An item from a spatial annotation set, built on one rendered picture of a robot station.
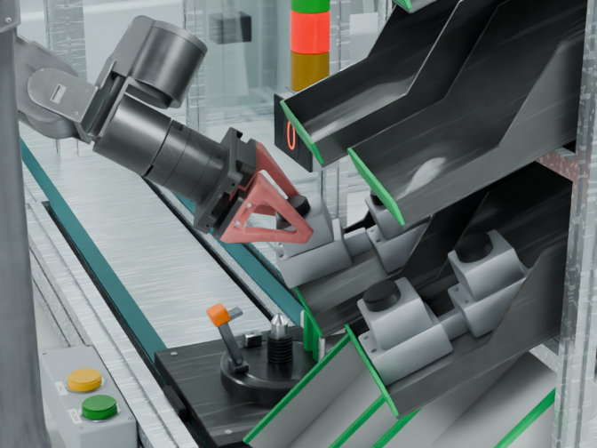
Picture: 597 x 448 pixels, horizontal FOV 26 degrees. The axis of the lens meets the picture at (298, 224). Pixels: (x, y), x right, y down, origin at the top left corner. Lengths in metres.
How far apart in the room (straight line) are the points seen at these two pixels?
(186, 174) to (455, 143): 0.24
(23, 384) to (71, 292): 1.03
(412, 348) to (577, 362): 0.13
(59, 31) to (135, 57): 1.29
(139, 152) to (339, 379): 0.34
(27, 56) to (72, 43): 1.31
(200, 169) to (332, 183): 0.57
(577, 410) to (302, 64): 0.72
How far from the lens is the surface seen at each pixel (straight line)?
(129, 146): 1.11
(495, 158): 0.96
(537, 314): 1.02
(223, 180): 1.10
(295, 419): 1.32
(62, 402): 1.53
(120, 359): 1.63
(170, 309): 1.84
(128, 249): 2.05
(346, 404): 1.30
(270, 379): 1.49
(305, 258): 1.16
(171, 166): 1.12
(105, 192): 2.30
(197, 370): 1.56
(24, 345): 0.77
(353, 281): 1.20
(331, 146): 1.08
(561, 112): 0.97
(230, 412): 1.47
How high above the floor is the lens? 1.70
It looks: 22 degrees down
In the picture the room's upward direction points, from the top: straight up
